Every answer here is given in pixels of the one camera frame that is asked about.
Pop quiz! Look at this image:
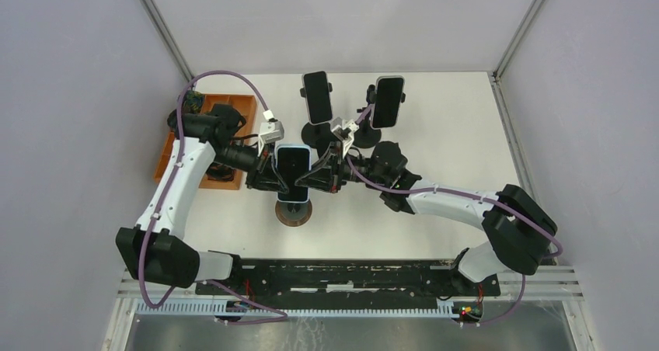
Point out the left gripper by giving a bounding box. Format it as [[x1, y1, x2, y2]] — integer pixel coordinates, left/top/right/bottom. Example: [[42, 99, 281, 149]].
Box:
[[214, 138, 290, 194]]

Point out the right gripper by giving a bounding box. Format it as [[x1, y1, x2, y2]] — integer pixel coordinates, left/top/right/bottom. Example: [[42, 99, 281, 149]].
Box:
[[295, 142, 389, 194]]

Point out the blue case phone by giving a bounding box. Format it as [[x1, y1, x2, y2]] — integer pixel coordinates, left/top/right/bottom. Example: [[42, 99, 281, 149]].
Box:
[[276, 144, 311, 203]]

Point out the brown round base phone stand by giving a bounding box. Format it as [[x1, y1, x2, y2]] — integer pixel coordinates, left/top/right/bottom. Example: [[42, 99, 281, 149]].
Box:
[[275, 201, 312, 228]]

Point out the black case phone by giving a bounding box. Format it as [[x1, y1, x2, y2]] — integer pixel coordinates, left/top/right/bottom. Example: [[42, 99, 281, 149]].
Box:
[[316, 133, 343, 159]]

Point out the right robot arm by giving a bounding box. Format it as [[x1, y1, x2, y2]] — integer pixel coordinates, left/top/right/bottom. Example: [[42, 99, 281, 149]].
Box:
[[295, 141, 563, 295]]

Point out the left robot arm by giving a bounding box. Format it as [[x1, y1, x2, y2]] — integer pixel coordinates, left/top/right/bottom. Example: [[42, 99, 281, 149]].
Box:
[[115, 105, 288, 295]]

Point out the black pole stand left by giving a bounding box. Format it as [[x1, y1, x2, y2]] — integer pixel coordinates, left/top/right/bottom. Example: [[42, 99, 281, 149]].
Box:
[[300, 81, 336, 150]]

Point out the black pole stand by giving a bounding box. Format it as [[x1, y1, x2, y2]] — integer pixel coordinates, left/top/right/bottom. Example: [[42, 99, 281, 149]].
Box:
[[300, 81, 336, 150], [354, 85, 382, 149]]

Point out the black pole stand right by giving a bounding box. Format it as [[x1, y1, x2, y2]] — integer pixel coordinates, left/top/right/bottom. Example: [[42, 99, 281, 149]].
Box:
[[354, 85, 382, 149]]

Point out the white case phone rear left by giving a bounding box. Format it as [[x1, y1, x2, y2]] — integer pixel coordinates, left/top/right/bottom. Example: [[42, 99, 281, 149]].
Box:
[[301, 71, 333, 125]]

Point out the white case phone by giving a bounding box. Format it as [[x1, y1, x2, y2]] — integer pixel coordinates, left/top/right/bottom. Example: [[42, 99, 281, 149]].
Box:
[[371, 75, 406, 129], [301, 71, 333, 125]]

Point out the white case phone rear right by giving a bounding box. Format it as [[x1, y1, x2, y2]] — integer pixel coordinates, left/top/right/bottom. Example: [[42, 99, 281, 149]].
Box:
[[371, 75, 406, 129]]

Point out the orange compartment tray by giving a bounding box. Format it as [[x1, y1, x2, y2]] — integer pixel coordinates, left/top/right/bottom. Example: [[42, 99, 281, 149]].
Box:
[[184, 94, 256, 190]]

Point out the dark patterned scrunchie top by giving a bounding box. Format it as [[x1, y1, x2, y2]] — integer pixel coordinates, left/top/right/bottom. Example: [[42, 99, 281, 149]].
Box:
[[176, 90, 205, 114]]

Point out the dark patterned scrunchie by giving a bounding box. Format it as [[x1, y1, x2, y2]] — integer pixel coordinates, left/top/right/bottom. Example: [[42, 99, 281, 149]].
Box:
[[176, 90, 205, 114], [166, 109, 186, 132]]

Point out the dark patterned scrunchie left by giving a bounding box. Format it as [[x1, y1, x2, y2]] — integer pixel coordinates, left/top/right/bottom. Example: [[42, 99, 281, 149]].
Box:
[[166, 109, 186, 132]]

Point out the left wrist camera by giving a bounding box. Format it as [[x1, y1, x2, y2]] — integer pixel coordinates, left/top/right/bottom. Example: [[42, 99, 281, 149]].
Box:
[[258, 109, 284, 145]]

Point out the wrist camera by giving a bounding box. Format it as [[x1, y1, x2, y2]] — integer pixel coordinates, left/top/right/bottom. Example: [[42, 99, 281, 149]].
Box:
[[258, 109, 284, 145], [329, 117, 359, 158]]

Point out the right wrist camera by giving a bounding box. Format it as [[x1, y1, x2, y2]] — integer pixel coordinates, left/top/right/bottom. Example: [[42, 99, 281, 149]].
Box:
[[329, 117, 359, 158]]

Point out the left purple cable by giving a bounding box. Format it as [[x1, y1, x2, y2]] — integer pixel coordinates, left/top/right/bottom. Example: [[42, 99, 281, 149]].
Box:
[[138, 70, 288, 326]]

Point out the black mounting base plate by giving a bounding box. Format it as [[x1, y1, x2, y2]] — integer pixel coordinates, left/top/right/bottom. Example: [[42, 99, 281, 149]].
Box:
[[223, 259, 501, 310]]

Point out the white cable duct strip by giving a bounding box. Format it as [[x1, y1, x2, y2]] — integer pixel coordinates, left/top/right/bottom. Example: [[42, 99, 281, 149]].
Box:
[[135, 299, 470, 320]]

